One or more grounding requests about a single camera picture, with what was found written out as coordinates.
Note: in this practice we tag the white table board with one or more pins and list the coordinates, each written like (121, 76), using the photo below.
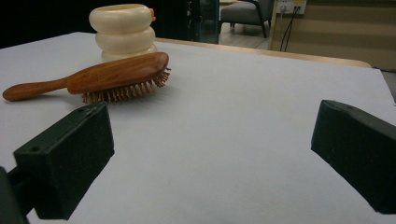
(218, 124)

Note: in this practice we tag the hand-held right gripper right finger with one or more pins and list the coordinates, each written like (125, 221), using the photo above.
(358, 149)

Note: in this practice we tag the cream ribbed cup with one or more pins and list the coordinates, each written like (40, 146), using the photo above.
(123, 29)

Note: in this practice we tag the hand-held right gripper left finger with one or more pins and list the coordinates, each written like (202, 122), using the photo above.
(65, 161)

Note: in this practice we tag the grey armchair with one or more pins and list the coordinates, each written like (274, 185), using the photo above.
(246, 12)

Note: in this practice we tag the light wooden table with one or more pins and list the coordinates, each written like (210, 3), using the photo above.
(280, 55)

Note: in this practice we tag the dark cabinet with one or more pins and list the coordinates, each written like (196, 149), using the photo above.
(204, 18)

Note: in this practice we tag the wooden hairbrush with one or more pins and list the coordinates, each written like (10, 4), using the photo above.
(112, 74)

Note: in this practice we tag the white wall socket strip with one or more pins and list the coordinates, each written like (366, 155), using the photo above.
(291, 4)

